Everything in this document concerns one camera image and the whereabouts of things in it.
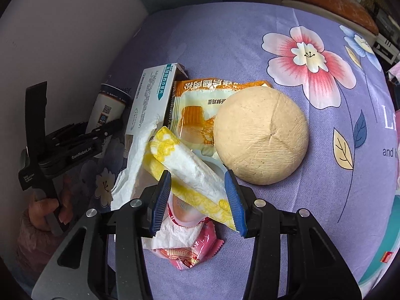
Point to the beige brown leather sofa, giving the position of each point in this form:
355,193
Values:
328,0

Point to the person's left forearm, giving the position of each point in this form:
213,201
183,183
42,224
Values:
34,240

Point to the black electronic device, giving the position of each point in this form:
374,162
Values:
386,22

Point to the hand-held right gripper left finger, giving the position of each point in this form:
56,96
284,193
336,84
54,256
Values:
161,200

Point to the orange cake wrapper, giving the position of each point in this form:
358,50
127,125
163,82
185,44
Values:
193,100

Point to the purple floral bed sheet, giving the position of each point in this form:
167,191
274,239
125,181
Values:
234,37

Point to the small plastic jelly cup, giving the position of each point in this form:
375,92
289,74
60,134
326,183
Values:
184,212

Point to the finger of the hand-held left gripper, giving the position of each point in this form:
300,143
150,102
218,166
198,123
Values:
107,129

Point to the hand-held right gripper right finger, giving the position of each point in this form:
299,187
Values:
234,203

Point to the white medicine box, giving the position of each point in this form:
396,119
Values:
150,100

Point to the yellow white patterned packet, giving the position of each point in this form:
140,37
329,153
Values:
187,165

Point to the person's left hand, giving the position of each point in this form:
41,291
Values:
65,200

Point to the round bread bun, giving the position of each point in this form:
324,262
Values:
262,137

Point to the pink snack wrapper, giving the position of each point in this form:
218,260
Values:
203,243

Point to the white tissue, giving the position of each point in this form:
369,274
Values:
134,168

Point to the white blue paper cup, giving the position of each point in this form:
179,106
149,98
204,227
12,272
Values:
107,106

